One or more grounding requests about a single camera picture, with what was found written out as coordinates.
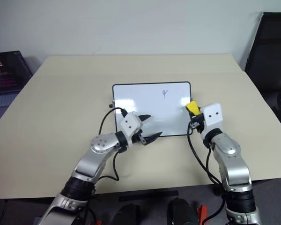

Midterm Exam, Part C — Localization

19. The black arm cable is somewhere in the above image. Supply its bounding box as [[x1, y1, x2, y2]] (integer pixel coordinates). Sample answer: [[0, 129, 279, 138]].
[[186, 120, 225, 196], [99, 107, 130, 182]]

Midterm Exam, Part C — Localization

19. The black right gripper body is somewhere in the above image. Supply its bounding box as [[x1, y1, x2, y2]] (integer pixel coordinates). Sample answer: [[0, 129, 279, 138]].
[[188, 114, 206, 134]]

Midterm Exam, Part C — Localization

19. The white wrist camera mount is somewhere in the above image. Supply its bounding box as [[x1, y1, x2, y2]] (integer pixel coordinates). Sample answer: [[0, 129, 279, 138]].
[[119, 112, 144, 148], [199, 103, 224, 142]]

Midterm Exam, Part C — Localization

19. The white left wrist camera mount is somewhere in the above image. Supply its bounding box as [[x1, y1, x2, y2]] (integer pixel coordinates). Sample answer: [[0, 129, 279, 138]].
[[119, 112, 144, 148]]

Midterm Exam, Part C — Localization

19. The dark rounded shape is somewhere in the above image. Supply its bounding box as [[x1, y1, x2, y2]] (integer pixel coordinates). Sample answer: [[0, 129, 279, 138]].
[[166, 197, 200, 225]]

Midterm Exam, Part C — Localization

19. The white whiteboard with black frame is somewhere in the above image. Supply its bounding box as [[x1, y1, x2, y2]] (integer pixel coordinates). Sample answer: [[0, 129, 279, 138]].
[[108, 81, 194, 138]]

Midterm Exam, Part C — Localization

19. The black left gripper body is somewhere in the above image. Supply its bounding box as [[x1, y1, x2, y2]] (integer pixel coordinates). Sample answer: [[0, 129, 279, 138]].
[[132, 114, 148, 146]]

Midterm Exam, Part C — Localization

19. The red clip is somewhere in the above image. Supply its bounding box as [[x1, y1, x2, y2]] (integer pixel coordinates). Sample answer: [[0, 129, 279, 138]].
[[196, 204, 208, 219]]

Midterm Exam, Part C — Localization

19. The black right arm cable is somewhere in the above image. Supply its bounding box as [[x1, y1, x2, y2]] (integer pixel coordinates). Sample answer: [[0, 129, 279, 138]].
[[186, 120, 225, 196]]

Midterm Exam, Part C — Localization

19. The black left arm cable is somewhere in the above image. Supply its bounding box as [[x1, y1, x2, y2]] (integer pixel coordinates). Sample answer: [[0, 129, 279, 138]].
[[99, 107, 130, 182]]

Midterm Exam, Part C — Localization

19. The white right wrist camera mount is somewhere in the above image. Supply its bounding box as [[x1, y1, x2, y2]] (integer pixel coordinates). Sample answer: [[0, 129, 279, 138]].
[[199, 103, 224, 142]]

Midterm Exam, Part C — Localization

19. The yellow whiteboard eraser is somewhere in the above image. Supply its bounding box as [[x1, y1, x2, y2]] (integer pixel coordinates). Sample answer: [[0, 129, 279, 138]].
[[185, 101, 201, 117]]

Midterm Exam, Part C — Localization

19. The open laptop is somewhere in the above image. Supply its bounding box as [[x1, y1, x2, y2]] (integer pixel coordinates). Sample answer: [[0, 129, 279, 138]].
[[0, 50, 34, 125]]

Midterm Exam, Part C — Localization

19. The black office chair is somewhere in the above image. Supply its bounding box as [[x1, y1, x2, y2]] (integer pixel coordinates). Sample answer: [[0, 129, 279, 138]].
[[244, 11, 281, 138]]

